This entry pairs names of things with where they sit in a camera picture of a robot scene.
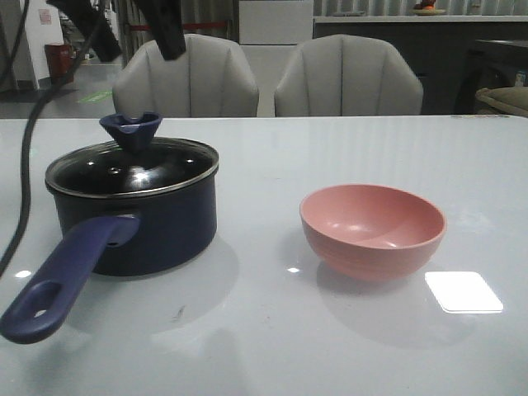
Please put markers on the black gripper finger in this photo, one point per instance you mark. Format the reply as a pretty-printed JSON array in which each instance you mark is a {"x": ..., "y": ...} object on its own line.
[
  {"x": 90, "y": 19},
  {"x": 164, "y": 18}
]

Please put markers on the glass lid blue knob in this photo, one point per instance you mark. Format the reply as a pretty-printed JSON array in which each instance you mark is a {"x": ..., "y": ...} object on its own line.
[{"x": 134, "y": 163}]

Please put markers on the pink bowl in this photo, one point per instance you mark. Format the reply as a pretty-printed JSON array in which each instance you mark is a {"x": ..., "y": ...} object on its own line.
[{"x": 371, "y": 232}]

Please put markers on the red cabinet box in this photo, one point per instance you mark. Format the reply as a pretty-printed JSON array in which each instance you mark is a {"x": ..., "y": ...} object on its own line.
[{"x": 59, "y": 60}]

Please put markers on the grey striped curtain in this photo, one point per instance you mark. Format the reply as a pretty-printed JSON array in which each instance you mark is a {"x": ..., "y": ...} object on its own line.
[{"x": 204, "y": 17}]

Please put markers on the left grey chair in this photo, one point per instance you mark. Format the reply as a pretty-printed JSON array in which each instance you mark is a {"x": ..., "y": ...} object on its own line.
[{"x": 212, "y": 78}]

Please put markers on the grey chair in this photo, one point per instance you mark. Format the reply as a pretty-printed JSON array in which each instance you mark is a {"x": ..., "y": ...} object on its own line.
[
  {"x": 347, "y": 75},
  {"x": 212, "y": 78}
]

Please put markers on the white cabinet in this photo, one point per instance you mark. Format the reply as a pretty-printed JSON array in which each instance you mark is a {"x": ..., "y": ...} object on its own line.
[{"x": 268, "y": 31}]

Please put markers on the dark blue saucepan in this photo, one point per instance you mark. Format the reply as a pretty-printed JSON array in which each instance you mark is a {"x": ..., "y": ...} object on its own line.
[{"x": 113, "y": 237}]

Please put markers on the right grey chair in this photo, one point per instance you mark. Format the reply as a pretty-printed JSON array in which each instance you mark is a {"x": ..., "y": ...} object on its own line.
[{"x": 347, "y": 75}]

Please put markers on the fruit plate on counter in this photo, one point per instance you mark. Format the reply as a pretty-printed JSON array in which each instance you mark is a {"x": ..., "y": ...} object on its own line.
[{"x": 427, "y": 8}]

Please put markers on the dark counter unit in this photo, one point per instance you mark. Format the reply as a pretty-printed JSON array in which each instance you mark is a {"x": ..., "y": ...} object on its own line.
[{"x": 435, "y": 47}]

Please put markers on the beige cushion seat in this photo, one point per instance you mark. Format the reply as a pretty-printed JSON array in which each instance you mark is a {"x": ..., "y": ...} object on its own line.
[{"x": 507, "y": 100}]

